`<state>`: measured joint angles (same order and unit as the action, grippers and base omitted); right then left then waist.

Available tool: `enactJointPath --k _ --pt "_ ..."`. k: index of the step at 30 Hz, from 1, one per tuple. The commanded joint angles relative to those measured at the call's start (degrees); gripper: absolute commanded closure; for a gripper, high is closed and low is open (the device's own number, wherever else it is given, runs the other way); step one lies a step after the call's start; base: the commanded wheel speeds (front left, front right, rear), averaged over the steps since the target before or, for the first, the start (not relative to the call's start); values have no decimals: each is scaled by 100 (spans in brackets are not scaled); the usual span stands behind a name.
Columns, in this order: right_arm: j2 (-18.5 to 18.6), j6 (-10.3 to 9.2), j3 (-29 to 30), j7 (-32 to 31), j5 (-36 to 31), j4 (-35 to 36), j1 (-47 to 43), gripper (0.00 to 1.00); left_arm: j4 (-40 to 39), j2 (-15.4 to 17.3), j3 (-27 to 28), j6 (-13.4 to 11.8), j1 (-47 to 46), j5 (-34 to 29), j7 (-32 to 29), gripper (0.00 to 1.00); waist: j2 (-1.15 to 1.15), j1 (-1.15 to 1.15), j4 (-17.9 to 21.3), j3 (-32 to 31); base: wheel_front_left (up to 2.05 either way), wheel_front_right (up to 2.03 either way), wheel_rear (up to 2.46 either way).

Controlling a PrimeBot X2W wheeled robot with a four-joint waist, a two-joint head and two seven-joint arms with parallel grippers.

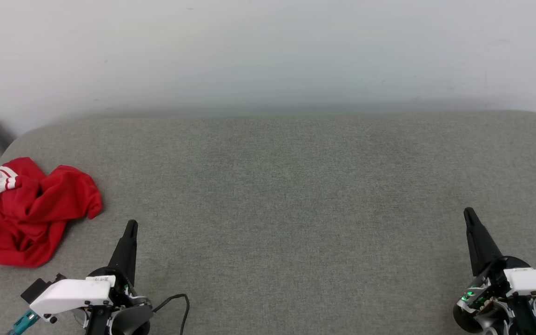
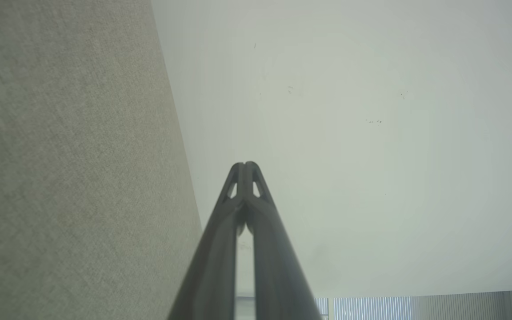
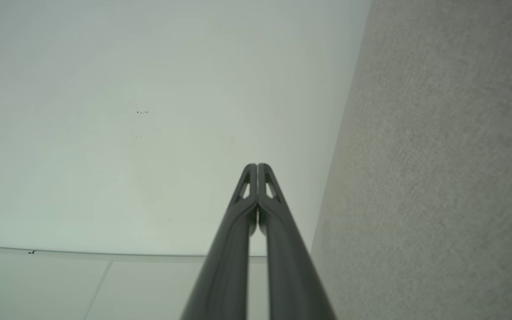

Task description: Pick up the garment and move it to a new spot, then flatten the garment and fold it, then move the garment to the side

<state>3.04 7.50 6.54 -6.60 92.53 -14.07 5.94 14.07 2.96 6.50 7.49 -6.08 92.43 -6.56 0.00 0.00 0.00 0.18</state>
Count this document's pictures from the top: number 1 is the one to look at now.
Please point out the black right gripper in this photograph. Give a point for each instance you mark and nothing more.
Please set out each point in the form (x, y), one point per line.
(491, 284)

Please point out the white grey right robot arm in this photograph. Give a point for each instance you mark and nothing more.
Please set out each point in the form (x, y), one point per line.
(524, 318)

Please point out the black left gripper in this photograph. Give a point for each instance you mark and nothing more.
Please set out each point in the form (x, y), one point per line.
(126, 293)

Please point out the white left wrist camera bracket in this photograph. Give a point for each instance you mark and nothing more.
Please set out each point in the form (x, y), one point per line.
(70, 293)

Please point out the red shirt with white sleeves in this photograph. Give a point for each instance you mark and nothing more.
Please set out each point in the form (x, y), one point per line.
(30, 218)

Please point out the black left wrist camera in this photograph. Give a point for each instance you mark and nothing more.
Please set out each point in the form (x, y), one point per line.
(37, 288)

